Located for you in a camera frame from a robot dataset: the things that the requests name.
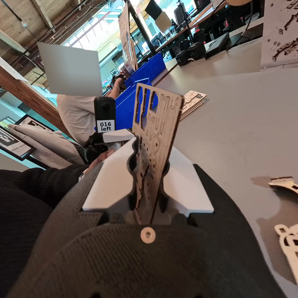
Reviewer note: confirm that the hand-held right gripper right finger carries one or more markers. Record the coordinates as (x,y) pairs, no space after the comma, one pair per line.
(186,186)

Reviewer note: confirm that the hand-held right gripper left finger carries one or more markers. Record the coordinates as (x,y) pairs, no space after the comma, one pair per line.
(107,186)

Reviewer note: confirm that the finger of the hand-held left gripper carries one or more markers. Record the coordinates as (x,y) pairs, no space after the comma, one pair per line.
(116,137)

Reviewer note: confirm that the laser-cut wooden part sheet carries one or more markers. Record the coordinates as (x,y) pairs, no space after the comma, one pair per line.
(160,121)

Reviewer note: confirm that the assembled layered wooden part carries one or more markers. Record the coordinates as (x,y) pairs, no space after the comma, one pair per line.
(284,185)

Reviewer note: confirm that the person's left forearm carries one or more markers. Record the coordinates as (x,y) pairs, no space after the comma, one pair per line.
(28,197)

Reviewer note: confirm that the grey desk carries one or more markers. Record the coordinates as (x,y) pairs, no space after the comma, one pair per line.
(232,128)

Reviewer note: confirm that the person's left hand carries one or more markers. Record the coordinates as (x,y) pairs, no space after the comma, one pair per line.
(102,157)

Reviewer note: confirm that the blue plastic bin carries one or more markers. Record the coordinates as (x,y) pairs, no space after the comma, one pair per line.
(151,67)
(125,109)

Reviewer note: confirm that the grey hooded sweatshirt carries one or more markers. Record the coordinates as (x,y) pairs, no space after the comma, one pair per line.
(46,144)

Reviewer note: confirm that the black framed marker sign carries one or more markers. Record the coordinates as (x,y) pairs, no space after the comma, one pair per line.
(11,144)
(35,123)

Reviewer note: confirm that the standing cardboard poster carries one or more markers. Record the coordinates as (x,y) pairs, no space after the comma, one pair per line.
(124,35)

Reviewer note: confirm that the wooden beam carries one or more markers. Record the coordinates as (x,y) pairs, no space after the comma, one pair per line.
(28,93)

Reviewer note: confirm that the stack of wooden kit boards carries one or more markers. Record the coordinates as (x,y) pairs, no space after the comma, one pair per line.
(193,102)

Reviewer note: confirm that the black equipment case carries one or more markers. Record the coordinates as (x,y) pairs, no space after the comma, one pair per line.
(188,55)

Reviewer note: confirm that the white paper notice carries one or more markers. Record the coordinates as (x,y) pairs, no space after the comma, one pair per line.
(9,67)

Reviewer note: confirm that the black and beige panel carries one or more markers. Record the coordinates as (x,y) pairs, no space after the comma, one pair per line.
(163,21)

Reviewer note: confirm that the hanging light bulb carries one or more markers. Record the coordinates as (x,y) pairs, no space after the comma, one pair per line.
(24,24)

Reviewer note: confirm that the black metal post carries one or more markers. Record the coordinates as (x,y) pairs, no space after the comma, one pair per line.
(142,30)

